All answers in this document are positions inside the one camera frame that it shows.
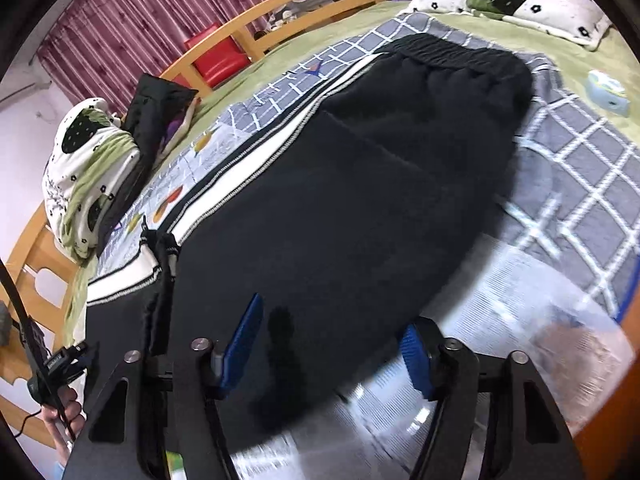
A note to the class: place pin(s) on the blue checked blanket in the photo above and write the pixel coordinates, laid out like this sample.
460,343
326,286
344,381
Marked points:
575,170

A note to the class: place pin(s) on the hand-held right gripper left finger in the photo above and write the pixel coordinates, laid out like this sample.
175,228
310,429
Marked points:
244,342

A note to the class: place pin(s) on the black jacket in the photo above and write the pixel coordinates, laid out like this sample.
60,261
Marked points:
155,110

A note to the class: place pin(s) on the person's left hand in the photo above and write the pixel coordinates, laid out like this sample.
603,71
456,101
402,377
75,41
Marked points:
65,420

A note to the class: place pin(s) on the white floral pillow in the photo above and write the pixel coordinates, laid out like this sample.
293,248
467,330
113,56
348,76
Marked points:
550,5

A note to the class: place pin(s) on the small blue white box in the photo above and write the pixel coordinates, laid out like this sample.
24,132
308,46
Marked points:
607,92

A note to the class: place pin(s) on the folded white floral quilt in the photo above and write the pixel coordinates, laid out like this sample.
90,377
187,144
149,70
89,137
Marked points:
85,180

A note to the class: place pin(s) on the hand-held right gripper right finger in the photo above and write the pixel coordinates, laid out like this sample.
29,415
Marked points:
419,360

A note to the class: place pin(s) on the red chair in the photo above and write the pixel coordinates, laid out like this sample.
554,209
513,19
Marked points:
215,55

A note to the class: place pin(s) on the white air conditioner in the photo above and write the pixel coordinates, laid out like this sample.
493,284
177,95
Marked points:
27,87

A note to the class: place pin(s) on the black pants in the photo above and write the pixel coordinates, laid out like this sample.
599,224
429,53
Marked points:
325,210

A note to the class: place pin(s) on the fruit print plastic mat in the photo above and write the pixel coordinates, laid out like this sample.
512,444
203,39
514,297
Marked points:
525,310

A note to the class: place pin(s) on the pile of papers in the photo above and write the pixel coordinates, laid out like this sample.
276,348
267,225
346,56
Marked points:
305,5

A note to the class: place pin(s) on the maroon floral curtain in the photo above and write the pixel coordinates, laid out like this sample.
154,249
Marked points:
150,25

